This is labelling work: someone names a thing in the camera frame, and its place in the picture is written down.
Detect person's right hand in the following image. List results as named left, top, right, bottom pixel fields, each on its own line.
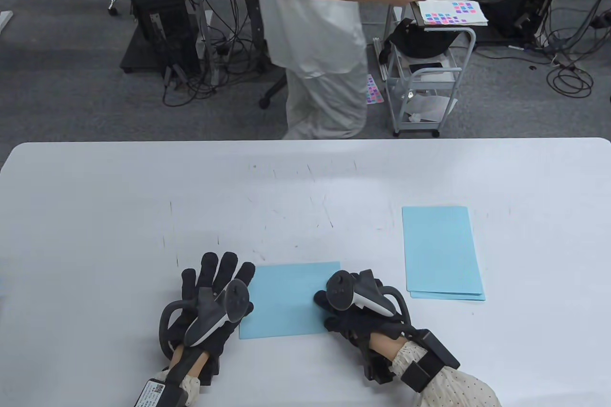
left=314, top=271, right=416, bottom=345

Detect person's left hand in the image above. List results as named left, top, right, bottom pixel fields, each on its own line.
left=160, top=252, right=256, bottom=365

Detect light blue paper sheet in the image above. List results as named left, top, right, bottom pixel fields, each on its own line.
left=239, top=261, right=341, bottom=340
left=410, top=290, right=486, bottom=302
left=402, top=207, right=484, bottom=296

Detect person's right forearm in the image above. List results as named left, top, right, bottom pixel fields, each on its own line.
left=370, top=333, right=502, bottom=407

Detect person's left forearm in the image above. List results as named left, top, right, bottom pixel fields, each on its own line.
left=162, top=345, right=211, bottom=407

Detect right black white controller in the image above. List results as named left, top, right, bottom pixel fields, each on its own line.
left=326, top=270, right=411, bottom=326

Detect white metal cart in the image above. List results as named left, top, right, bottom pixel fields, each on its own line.
left=384, top=6, right=477, bottom=136

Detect black platform base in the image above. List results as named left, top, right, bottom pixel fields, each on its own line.
left=119, top=25, right=201, bottom=74

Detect white loose papers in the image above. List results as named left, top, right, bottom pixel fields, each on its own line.
left=406, top=94, right=458, bottom=122

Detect colourful sticker sheet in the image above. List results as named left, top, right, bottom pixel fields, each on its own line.
left=365, top=74, right=385, bottom=104
left=418, top=0, right=489, bottom=27

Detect black mesh office chair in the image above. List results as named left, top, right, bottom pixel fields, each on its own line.
left=236, top=0, right=289, bottom=109

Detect black bag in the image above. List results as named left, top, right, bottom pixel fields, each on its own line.
left=379, top=18, right=456, bottom=64

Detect right black wrist camera module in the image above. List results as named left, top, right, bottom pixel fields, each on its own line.
left=363, top=329, right=461, bottom=393

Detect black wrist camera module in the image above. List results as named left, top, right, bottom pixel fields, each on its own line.
left=134, top=364, right=220, bottom=407
left=363, top=329, right=461, bottom=393

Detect left black wrist camera module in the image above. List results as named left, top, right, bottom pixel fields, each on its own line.
left=134, top=364, right=220, bottom=407

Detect black cable bundle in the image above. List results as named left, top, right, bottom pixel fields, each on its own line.
left=161, top=0, right=261, bottom=108

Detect black cable coil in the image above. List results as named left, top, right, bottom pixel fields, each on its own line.
left=547, top=63, right=594, bottom=98

